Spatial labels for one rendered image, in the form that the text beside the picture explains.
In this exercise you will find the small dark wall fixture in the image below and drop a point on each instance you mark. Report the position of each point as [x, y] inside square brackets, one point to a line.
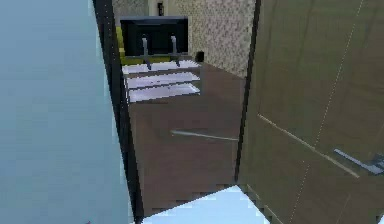
[160, 9]

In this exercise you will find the black television set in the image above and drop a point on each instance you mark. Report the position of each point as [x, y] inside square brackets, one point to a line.
[156, 35]

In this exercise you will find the olive brown room door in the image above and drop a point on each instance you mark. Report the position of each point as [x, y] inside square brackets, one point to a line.
[300, 100]

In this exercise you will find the small black round object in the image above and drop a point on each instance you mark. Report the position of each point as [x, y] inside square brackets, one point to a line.
[200, 56]

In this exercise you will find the white shelf television stand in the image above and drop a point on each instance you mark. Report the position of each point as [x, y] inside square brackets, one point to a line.
[160, 80]

